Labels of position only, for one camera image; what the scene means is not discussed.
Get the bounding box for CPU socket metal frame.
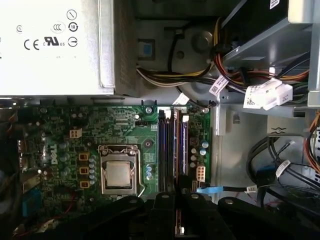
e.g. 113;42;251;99
98;143;141;196

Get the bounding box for black data cable bundle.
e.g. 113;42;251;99
246;134;320;221

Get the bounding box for silver CPU chip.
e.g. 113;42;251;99
104;161;133;189

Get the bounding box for silver power supply unit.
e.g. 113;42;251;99
0;0;139;99

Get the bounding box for white power connector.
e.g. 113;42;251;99
243;77;293;111

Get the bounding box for black PC case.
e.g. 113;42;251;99
0;0;320;240

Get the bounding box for green motherboard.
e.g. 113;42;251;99
17;104;213;218

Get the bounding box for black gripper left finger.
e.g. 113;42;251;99
57;174;178;240

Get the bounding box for orange red power wire bundle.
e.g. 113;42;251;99
211;16;311;88

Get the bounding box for white barcode wire tag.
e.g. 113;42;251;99
209;76;228;95

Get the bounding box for RAM stick with label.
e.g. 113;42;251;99
178;115;190;177

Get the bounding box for empty black RAM slot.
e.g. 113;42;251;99
158;109;167;194
165;109;174;194

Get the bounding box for yellow black power wire bundle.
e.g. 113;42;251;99
136;62;216;89

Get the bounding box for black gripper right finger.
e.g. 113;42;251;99
176;183;320;240

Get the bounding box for grey optical drive cage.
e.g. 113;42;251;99
221;0;320;108

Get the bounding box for blue plug data wire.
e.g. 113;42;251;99
196;185;258;195

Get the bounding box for RAM stick bare circuit board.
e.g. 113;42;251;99
172;106;186;237

